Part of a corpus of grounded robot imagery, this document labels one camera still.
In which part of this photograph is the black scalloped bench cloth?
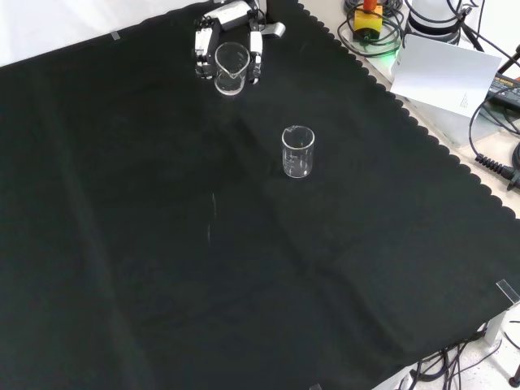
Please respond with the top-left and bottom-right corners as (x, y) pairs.
(0, 0), (520, 390)

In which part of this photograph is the black cable bundle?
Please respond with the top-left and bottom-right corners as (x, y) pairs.
(405, 320), (520, 390)

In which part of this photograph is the clear glass beaker with spout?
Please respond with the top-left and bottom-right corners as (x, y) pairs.
(214, 41), (250, 97)

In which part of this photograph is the yellow emergency stop button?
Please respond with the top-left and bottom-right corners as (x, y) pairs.
(351, 0), (384, 42)

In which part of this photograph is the black power adapter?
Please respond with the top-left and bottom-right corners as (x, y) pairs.
(486, 71), (520, 107)

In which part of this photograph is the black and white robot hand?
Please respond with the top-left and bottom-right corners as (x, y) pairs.
(192, 0), (287, 87)

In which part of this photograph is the clear graduated glass beaker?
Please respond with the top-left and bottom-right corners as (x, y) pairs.
(280, 125), (317, 180)

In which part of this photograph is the white bench leg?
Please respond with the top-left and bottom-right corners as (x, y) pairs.
(482, 311), (505, 347)

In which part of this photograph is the black cable loop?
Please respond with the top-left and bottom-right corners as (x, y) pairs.
(336, 0), (404, 59)

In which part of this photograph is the black coiled cable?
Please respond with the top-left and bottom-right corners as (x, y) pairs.
(466, 84), (520, 192)

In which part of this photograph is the black tripod leg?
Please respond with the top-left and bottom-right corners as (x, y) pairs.
(496, 42), (520, 75)

